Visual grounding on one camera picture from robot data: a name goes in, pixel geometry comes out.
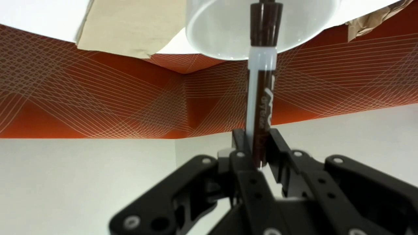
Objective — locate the orange patterned sofa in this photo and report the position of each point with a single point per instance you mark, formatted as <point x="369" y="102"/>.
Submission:
<point x="87" y="96"/>

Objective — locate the white printed mug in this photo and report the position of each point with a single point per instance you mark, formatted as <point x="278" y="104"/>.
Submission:
<point x="217" y="31"/>

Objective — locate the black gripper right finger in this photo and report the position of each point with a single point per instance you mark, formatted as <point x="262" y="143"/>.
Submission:
<point x="357" y="187"/>

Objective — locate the small beige paper napkin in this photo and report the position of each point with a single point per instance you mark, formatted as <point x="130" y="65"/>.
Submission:
<point x="131" y="27"/>

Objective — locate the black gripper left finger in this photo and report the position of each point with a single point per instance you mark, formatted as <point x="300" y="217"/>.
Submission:
<point x="183" y="196"/>

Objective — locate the brown dry erase marker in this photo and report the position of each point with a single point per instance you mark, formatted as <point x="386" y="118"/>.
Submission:
<point x="262" y="105"/>

